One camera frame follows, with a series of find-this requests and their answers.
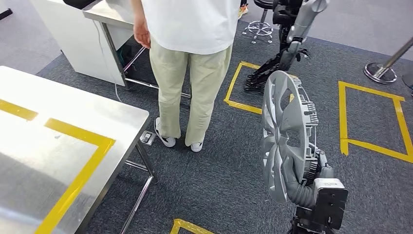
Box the person's left hand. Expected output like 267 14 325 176
132 14 152 50

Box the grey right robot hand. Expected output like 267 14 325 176
283 142 335 192

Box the silver wheel hubcap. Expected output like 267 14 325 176
261 70 320 204

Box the steel workbench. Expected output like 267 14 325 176
0 65 156 234

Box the person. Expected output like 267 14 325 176
129 0 246 154

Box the steel table white panel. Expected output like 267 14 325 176
30 0 193 99

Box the yellow floor tape square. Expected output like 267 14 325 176
170 218 216 234
338 80 413 164
224 61 298 116

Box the black stool chrome base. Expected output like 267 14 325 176
242 0 276 44

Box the standing humanoid robot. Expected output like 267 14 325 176
244 0 330 95

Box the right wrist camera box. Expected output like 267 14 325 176
310 177 349 231

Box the small grey switch box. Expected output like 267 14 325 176
140 130 157 146

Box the chrome barrier post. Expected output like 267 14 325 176
363 36 413 85

